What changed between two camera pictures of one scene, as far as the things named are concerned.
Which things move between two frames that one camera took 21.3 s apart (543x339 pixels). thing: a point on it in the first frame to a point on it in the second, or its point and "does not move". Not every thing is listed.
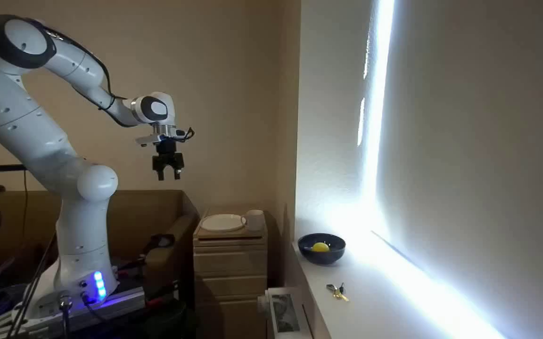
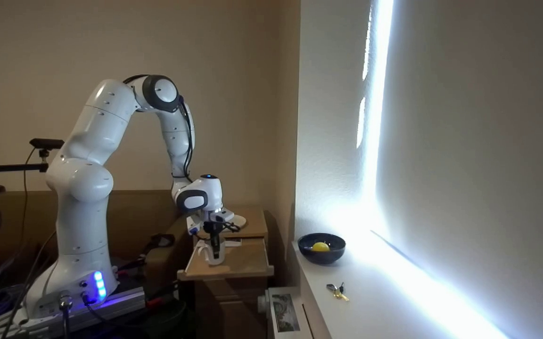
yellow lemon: (318, 247) does not move
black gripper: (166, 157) to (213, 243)
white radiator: (279, 304) does not move
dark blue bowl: (335, 247) does not move
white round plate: (222, 221) does not move
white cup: (254, 211) to (207, 255)
